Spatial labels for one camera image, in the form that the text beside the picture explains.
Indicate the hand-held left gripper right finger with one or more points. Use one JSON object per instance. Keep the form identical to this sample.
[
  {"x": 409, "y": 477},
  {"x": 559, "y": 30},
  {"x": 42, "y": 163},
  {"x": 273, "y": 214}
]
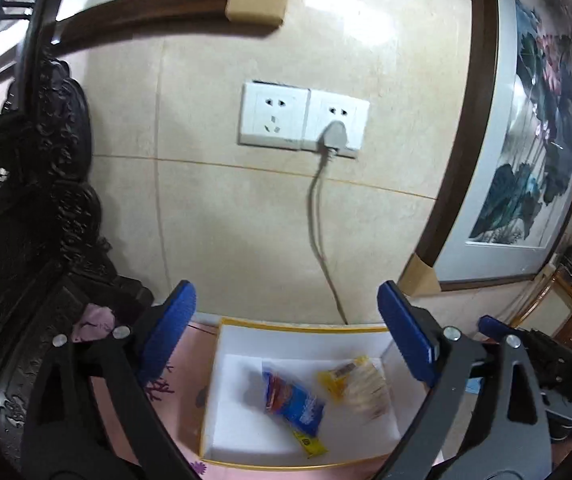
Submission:
[{"x": 408, "y": 336}]

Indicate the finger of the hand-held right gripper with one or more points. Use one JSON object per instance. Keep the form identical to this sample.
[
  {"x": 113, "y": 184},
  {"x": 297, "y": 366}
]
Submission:
[{"x": 491, "y": 324}]

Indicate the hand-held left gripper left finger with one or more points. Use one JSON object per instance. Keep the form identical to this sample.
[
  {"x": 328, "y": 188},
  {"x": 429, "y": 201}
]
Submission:
[{"x": 170, "y": 332}]

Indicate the yellow clear-window snack packet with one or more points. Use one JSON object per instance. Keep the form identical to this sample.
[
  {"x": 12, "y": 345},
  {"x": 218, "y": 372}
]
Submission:
[{"x": 353, "y": 380}]

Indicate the yellow cardboard box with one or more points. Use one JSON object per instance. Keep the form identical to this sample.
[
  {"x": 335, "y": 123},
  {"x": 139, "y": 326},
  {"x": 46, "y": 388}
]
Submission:
[{"x": 236, "y": 385}]

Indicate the blue snack packet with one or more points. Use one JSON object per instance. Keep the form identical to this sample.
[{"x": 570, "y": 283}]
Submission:
[{"x": 291, "y": 402}]

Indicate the pink printed bedsheet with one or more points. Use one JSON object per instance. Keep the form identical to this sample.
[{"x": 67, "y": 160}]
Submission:
[{"x": 188, "y": 360}]

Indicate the wooden cabinet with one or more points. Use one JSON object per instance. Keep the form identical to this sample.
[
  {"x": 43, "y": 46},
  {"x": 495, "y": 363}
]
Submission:
[{"x": 558, "y": 310}]

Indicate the dark carved wooden headboard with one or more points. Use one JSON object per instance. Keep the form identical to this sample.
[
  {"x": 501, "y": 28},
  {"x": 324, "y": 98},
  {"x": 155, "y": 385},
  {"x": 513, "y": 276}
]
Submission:
[{"x": 20, "y": 220}]

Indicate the framed lotus painting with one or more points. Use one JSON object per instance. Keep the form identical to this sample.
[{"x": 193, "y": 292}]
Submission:
[{"x": 531, "y": 135}]

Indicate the grey power plug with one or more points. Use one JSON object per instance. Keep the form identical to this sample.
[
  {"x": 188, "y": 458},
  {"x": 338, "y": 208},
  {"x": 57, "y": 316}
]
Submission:
[{"x": 333, "y": 137}]

